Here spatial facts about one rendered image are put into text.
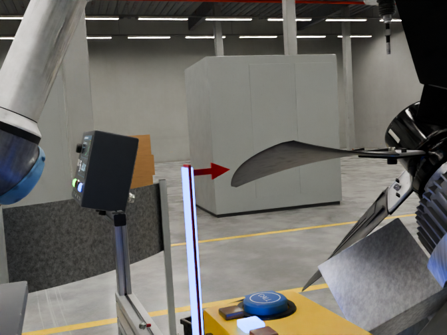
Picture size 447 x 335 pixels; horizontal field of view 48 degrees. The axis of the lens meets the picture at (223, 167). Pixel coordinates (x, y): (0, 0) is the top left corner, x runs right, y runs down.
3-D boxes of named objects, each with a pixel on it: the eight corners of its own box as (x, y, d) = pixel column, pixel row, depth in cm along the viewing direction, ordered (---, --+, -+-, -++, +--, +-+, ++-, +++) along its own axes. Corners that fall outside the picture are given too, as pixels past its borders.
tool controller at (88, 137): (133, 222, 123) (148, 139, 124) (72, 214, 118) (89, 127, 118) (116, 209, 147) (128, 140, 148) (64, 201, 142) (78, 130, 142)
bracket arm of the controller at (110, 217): (127, 225, 117) (126, 213, 117) (114, 226, 116) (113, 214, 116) (110, 212, 139) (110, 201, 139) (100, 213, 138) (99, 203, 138)
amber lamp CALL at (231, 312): (244, 317, 44) (244, 310, 43) (225, 321, 43) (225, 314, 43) (236, 310, 45) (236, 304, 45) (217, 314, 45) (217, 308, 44)
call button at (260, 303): (296, 317, 44) (295, 298, 44) (255, 326, 43) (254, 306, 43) (275, 303, 48) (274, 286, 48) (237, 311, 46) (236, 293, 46)
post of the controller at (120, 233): (132, 294, 118) (126, 212, 117) (119, 296, 117) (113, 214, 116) (130, 290, 121) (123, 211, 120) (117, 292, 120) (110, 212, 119)
